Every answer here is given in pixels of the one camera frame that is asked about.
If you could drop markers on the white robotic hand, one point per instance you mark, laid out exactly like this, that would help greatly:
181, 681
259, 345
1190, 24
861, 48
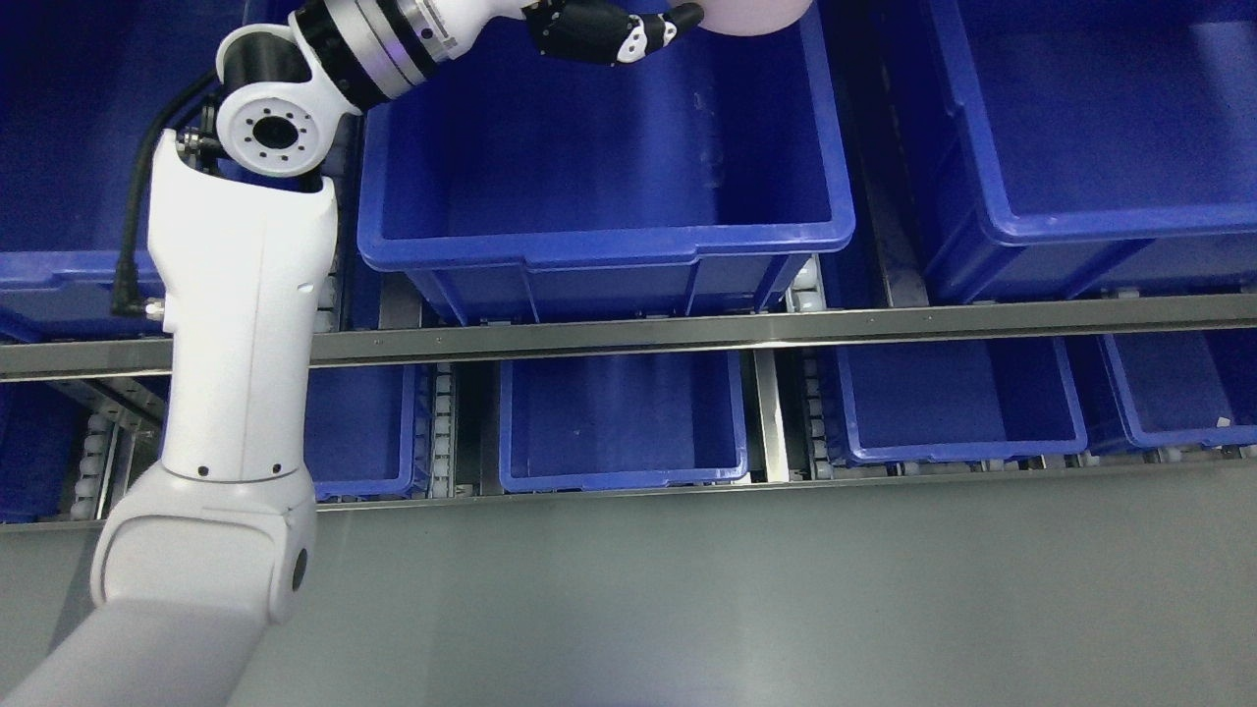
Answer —
589, 32

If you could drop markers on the pink bowl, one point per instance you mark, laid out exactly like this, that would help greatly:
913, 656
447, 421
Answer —
751, 18

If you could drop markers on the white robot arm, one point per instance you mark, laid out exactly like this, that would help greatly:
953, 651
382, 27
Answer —
209, 548

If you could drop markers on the metal shelf rack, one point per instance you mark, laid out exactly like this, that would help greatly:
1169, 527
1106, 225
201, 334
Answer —
687, 329

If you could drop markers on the large blue bin centre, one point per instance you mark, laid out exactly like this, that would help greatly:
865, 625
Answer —
519, 188

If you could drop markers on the large blue bin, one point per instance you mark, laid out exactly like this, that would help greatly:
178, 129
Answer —
1064, 149
81, 82
519, 188

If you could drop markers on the small blue bin centre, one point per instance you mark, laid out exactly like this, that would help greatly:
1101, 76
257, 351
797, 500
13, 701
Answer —
637, 421

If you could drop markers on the small blue bin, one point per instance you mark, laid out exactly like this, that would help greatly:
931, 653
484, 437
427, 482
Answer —
637, 421
949, 401
368, 431
1176, 389

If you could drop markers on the small blue bin left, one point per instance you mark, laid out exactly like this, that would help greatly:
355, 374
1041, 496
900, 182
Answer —
368, 431

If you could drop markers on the large blue bin right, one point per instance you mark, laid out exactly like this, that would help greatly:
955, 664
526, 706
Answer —
1064, 149

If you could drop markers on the large blue bin left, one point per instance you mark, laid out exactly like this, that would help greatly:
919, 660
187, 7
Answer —
81, 82

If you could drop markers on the small blue bin far right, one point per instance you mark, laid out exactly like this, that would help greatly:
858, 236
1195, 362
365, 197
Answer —
1176, 389

